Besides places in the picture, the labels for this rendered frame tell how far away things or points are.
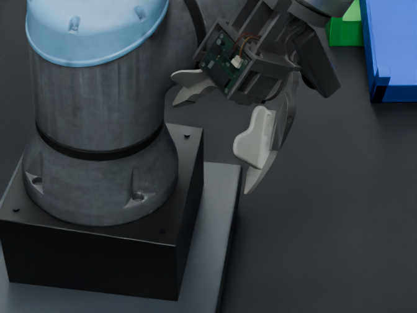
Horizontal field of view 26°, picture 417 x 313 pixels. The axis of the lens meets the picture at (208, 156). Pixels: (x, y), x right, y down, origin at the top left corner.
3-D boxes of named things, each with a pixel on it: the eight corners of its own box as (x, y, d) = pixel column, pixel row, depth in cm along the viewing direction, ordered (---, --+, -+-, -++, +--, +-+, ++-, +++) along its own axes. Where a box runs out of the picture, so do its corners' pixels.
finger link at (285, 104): (245, 147, 95) (255, 65, 95) (255, 148, 96) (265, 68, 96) (280, 150, 92) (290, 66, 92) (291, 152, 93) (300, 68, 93)
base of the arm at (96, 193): (1, 212, 105) (-8, 148, 99) (49, 111, 119) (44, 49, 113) (160, 238, 104) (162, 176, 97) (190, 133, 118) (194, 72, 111)
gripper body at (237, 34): (186, 61, 93) (249, -37, 89) (240, 74, 100) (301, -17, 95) (225, 107, 89) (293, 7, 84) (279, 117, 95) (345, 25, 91)
